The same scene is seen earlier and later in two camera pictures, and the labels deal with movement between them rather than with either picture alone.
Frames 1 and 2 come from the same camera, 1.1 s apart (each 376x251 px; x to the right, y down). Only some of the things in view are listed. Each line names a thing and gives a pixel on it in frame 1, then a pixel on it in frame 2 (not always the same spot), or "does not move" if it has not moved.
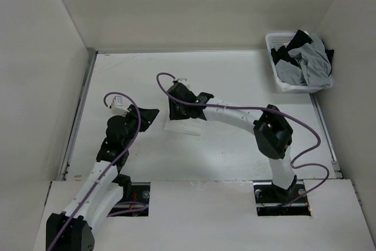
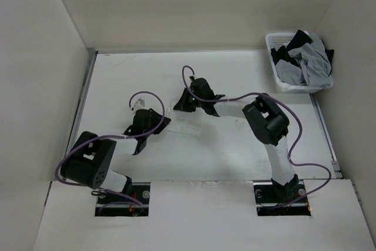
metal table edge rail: x=77 y=114 does not move
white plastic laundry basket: x=274 y=40 does not move
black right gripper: x=174 y=114 → x=183 y=104
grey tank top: x=315 y=62 does not move
